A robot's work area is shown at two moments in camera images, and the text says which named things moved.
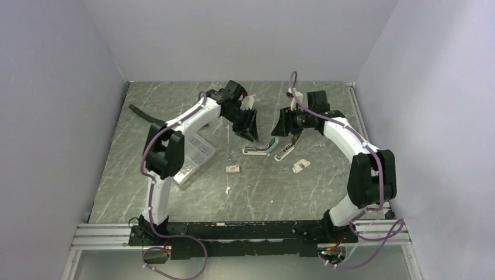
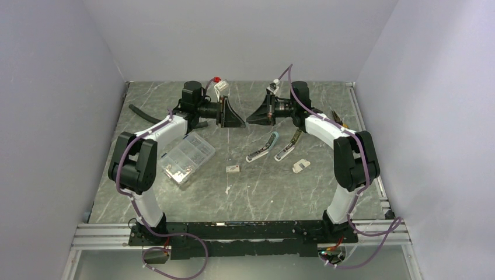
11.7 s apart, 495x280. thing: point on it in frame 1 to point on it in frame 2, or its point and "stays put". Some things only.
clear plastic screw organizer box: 198,151 stays put
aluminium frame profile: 387,233 stays put
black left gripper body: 243,121 to 222,117
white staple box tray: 300,164 stays put
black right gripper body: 298,120 to 269,110
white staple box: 232,168 stays put
